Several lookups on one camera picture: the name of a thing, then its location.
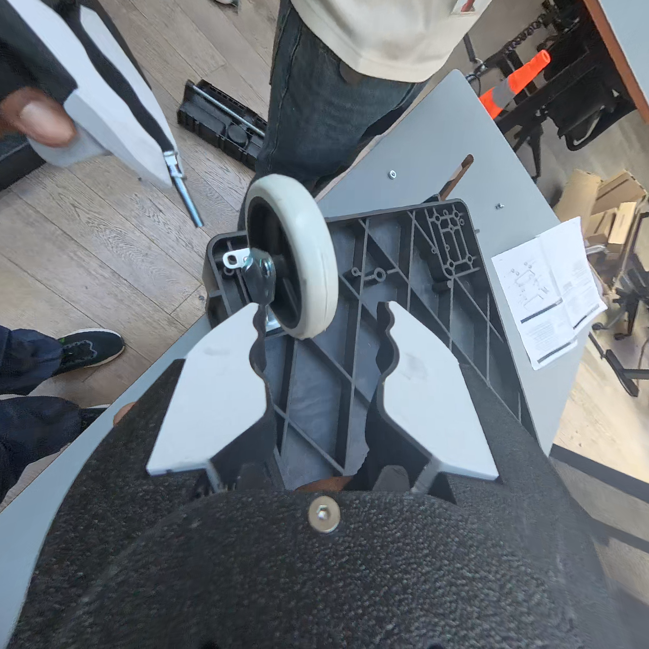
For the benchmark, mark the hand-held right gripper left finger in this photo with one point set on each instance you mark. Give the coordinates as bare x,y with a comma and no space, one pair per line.
203,400

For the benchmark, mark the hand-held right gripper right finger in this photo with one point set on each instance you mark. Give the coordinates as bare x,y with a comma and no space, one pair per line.
436,405

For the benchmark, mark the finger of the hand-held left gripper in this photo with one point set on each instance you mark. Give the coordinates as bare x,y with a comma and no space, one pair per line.
111,126
116,56

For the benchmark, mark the silver metal bolt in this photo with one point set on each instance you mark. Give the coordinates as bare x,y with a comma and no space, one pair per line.
190,203

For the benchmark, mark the black ribbed plastic base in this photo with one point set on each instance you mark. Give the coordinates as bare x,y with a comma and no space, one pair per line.
405,284

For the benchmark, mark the grey caster wheel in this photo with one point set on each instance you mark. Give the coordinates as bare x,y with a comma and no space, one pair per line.
304,213

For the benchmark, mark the grey desk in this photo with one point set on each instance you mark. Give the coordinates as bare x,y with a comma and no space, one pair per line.
431,142

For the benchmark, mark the person's left hand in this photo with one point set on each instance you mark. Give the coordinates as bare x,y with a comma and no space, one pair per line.
35,121

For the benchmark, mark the black plastic part with rod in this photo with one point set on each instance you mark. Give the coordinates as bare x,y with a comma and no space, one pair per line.
218,119

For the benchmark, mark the black sneaker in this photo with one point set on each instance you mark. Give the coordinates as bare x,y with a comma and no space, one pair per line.
91,350

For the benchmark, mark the white instruction sheet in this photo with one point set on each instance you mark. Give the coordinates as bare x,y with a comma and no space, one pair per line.
547,294

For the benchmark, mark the person's legs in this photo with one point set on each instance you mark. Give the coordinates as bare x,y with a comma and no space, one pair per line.
30,416

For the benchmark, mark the black chair base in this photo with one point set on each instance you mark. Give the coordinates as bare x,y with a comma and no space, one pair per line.
623,355

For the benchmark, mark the cardboard box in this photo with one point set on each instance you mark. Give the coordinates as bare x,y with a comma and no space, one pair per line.
618,192

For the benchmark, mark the orange traffic cone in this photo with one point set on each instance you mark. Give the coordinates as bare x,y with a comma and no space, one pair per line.
512,86

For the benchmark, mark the brown edged table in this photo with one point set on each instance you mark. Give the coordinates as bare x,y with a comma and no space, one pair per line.
623,40

